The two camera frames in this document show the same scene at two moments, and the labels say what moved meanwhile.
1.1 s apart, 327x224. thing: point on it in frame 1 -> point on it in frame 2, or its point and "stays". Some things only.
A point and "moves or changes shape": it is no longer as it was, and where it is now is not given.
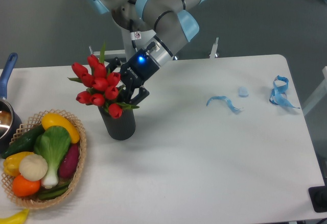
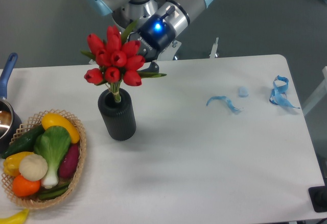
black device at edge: (318, 195) stays
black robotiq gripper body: (138, 68) -> (155, 34)
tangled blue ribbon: (278, 95) stays
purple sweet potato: (69, 160) stays
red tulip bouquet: (102, 85) moves or changes shape
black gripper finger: (142, 94) -> (153, 67)
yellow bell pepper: (11, 163) stays
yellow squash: (53, 119) stays
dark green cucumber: (24, 142) stays
